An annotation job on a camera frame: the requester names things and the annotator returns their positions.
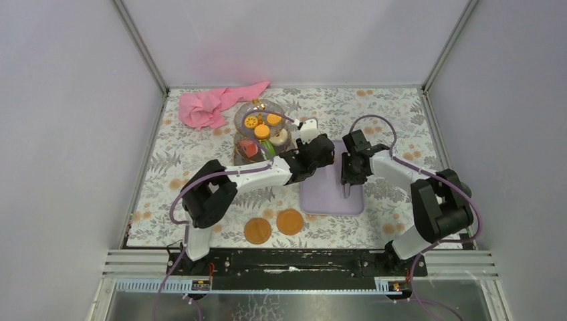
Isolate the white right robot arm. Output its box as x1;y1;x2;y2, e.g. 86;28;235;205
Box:
341;130;474;276

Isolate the white glazed donut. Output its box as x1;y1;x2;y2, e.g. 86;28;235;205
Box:
269;129;288;146

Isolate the lilac plastic tray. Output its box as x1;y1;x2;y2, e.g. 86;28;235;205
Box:
300;140;364;216

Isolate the pink cake slice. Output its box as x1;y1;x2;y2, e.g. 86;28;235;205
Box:
239;139;259;158

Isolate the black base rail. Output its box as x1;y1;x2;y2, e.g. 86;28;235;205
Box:
166;248;428;292

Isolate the green striped cake piece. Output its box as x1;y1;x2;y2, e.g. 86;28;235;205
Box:
260;140;277;158

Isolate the pink cloth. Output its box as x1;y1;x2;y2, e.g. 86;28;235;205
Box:
178;81;270;130

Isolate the yellow jam-dot cookie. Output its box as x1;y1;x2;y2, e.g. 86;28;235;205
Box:
243;116;259;130

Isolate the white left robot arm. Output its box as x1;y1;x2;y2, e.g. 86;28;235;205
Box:
180;134;335;275

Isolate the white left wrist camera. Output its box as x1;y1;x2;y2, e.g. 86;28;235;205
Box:
298;118;320;144

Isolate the right wooden coaster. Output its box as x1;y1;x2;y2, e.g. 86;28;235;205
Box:
276;209;304;235

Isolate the left wooden coaster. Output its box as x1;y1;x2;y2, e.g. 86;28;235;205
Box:
244;218;272;245

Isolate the wooden coaster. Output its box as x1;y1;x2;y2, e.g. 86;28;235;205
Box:
276;209;304;235
244;218;272;245

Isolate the three-tier glass cake stand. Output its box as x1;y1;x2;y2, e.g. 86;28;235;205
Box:
233;98;292;165

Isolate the yellow round biscuit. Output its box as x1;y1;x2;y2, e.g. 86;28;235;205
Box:
266;114;282;126
253;124;270;140

